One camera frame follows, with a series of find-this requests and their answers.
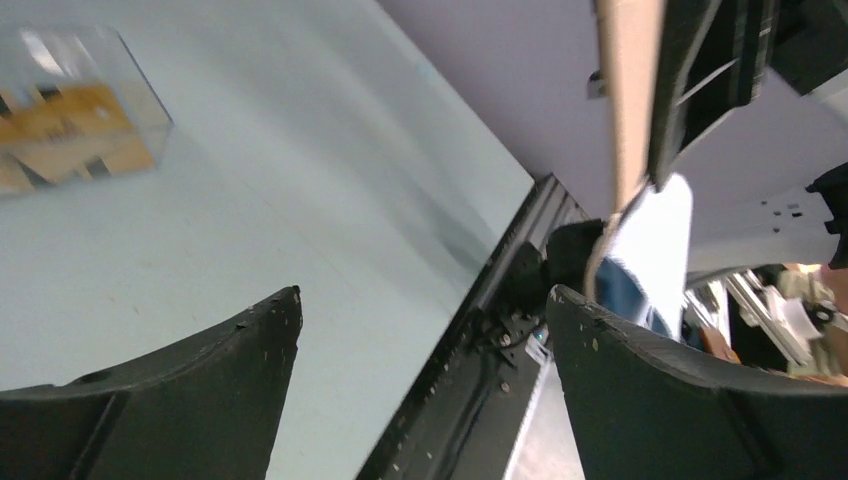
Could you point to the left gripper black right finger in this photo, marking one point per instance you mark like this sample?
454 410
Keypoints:
643 406

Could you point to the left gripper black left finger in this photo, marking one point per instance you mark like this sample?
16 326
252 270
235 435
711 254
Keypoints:
205 407

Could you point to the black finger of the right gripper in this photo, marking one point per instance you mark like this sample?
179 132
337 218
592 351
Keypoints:
712 58

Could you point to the orange credit cards stack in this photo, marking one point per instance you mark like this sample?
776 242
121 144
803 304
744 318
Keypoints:
53 134

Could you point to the clear plastic card box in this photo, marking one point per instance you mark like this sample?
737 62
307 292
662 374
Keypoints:
33 55

